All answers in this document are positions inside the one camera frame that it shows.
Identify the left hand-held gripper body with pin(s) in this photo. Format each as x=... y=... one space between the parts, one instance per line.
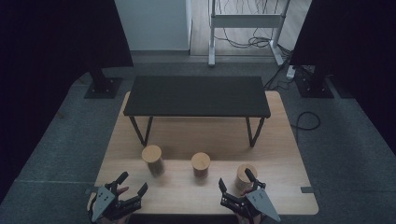
x=104 y=202

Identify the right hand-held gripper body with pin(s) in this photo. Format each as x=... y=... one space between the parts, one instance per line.
x=261 y=202

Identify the short glass jar wooden lid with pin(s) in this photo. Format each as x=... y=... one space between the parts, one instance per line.
x=241 y=180

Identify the medium glass jar wooden lid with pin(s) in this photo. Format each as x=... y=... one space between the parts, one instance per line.
x=200 y=161

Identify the tall glass jar wooden lid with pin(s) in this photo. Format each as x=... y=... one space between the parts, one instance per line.
x=152 y=154

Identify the black raised shelf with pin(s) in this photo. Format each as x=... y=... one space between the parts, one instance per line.
x=199 y=95

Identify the person's left hand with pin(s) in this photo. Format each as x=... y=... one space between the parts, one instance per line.
x=123 y=190

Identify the person's right hand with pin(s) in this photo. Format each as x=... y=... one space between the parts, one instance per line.
x=246 y=192

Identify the black stand base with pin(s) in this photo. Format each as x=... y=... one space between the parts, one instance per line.
x=104 y=88
x=314 y=88

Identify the white power strip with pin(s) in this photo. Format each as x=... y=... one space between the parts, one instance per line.
x=290 y=72

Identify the black curtain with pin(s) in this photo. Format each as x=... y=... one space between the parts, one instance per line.
x=358 y=46
x=46 y=62

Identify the white cabinet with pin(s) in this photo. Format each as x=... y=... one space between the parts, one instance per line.
x=152 y=25

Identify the white metal stand frame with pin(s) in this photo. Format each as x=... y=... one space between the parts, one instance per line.
x=246 y=21

